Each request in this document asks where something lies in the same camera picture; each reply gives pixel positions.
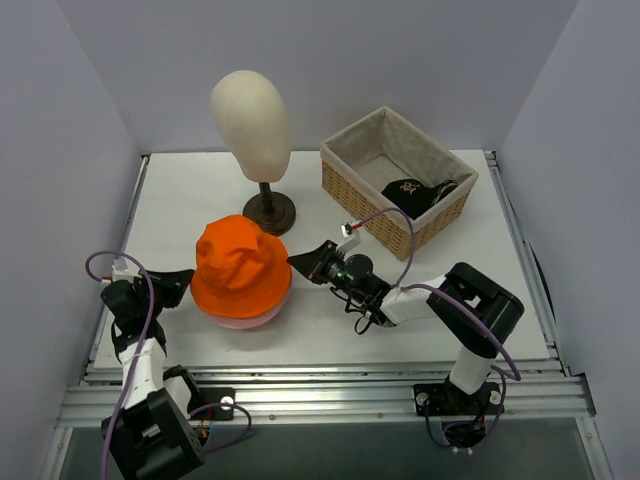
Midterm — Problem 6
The orange bucket hat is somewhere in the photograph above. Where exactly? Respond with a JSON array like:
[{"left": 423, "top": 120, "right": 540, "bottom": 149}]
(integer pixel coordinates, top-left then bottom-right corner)
[{"left": 190, "top": 214, "right": 292, "bottom": 320}]

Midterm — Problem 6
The pink bucket hat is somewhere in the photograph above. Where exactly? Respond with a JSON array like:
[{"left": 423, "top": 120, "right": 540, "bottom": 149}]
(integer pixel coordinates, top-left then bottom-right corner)
[{"left": 202, "top": 295, "right": 289, "bottom": 330}]

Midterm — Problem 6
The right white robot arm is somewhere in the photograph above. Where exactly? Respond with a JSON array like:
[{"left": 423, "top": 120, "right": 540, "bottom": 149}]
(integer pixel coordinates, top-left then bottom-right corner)
[{"left": 287, "top": 240, "right": 525, "bottom": 413}]

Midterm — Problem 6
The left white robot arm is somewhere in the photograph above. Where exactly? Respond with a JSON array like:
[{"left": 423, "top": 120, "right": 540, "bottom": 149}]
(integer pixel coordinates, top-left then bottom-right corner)
[{"left": 101, "top": 269, "right": 204, "bottom": 479}]

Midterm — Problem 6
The black embroidered cap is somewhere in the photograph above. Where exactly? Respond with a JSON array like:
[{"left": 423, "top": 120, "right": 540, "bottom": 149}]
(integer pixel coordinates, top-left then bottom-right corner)
[{"left": 382, "top": 178, "right": 458, "bottom": 220}]

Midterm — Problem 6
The cream mannequin head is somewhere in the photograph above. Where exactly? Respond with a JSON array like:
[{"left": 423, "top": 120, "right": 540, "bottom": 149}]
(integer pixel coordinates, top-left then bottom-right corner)
[{"left": 210, "top": 70, "right": 292, "bottom": 183}]

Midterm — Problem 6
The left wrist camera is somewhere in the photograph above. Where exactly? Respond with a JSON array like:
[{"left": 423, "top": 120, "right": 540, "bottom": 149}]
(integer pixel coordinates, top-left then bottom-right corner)
[{"left": 101, "top": 257, "right": 143, "bottom": 285}]

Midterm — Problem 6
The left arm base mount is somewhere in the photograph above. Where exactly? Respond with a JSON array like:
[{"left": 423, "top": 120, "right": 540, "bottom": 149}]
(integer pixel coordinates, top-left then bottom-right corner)
[{"left": 166, "top": 382, "right": 236, "bottom": 452}]

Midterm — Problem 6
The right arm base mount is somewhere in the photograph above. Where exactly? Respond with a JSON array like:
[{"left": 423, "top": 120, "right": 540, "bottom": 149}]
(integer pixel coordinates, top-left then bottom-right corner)
[{"left": 412, "top": 380, "right": 505, "bottom": 455}]

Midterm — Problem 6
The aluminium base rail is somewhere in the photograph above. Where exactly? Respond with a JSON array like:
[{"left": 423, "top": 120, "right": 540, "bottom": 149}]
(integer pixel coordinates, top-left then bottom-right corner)
[{"left": 54, "top": 357, "right": 596, "bottom": 426}]

